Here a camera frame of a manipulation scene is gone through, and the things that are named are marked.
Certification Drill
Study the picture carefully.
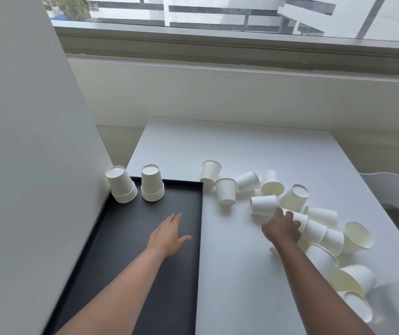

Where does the person's left hand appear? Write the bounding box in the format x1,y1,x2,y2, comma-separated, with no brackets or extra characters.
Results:
146,212,193,259

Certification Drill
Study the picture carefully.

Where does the person's right hand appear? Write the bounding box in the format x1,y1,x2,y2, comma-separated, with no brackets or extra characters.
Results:
261,207,303,245

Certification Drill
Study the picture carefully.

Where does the single white paper cup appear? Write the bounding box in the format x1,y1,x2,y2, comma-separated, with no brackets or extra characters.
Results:
289,211,309,235

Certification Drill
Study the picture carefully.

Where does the person's right forearm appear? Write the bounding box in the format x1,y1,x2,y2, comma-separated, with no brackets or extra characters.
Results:
271,239,375,335

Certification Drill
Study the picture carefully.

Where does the person's left forearm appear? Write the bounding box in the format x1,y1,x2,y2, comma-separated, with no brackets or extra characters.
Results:
56,245,167,335

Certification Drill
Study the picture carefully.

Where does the black rectangular tray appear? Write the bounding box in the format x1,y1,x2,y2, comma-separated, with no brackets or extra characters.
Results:
42,176,204,335

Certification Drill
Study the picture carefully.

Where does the scattered pile of paper cups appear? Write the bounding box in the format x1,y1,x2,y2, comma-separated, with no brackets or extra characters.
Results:
199,160,376,324

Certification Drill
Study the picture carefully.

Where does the stack of white paper cups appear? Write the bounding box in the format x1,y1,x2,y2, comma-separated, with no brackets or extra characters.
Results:
106,165,138,204
141,164,165,202

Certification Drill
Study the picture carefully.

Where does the white plastic chair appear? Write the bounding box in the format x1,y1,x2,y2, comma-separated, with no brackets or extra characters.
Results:
359,172,399,231

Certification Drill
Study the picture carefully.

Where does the clear plastic bag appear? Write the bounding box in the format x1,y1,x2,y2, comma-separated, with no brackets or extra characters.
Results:
366,273,399,335

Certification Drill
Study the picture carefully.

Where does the white building outside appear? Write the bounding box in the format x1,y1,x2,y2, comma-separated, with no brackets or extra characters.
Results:
84,0,399,41

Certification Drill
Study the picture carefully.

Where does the green tree outside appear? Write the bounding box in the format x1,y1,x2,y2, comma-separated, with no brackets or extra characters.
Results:
58,0,90,21

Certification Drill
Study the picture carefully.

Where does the grey window frame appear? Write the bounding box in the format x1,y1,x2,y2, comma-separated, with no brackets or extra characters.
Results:
51,20,399,76

